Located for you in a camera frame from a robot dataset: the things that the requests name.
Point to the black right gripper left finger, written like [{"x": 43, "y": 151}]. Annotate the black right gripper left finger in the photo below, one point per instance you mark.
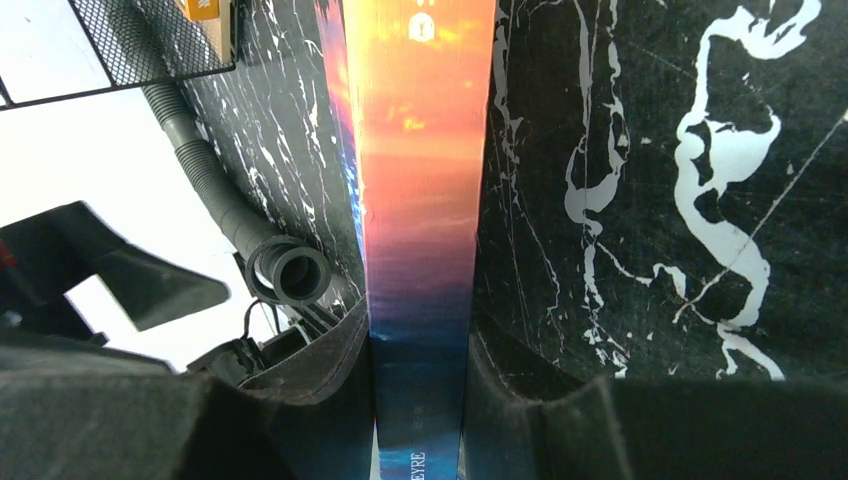
[{"x": 71, "y": 410}]

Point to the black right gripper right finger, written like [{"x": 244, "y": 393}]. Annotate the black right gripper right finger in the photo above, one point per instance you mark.
[{"x": 526, "y": 419}]

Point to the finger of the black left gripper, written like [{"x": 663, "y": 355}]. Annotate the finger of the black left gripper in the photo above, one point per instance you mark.
[{"x": 46, "y": 255}]

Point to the orange small treehouse book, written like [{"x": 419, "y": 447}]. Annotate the orange small treehouse book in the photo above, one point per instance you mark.
[{"x": 203, "y": 10}]

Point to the blue Jane Eyre book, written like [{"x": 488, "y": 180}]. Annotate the blue Jane Eyre book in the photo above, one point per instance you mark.
[{"x": 408, "y": 85}]

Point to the wooden two-tier shelf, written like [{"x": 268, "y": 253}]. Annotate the wooden two-tier shelf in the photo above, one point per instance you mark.
[{"x": 53, "y": 51}]

